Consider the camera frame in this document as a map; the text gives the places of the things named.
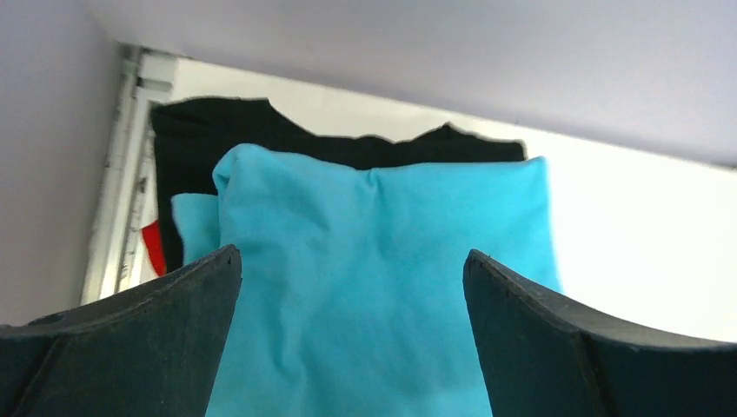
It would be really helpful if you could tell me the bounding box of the turquoise t-shirt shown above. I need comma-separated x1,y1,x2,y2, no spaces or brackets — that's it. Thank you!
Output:
172,144,559,416

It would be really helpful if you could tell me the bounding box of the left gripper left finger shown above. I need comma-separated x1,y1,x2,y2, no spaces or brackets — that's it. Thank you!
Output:
1,245,242,416

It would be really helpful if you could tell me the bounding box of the folded black t-shirt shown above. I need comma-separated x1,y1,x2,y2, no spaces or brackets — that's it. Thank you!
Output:
149,97,527,271

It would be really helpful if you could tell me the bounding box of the aluminium frame rail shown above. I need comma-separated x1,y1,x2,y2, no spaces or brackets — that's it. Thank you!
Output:
81,47,176,304

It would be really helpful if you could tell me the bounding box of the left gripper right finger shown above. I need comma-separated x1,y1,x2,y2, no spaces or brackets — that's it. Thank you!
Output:
463,250,736,416

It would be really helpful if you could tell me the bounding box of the folded red t-shirt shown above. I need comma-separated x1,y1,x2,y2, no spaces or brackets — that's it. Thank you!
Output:
141,221,167,276

